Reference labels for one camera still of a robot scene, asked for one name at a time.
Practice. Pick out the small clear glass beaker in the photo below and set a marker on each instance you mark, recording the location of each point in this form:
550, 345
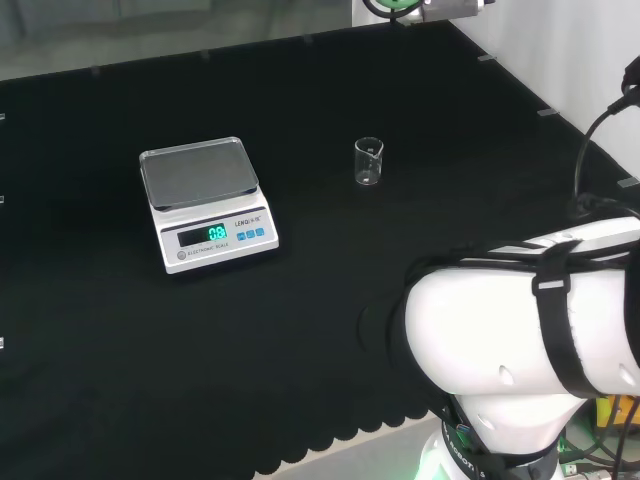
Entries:
369, 165

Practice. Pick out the black bench cloth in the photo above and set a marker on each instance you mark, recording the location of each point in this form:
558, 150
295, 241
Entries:
300, 340

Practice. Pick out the white electronic balance steel pan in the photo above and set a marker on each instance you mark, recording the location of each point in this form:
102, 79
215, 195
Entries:
200, 185

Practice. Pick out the yellow stop button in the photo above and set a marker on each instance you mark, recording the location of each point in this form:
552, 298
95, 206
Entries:
611, 407

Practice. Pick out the grey camera box on stand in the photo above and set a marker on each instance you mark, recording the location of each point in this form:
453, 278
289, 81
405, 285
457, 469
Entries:
450, 9

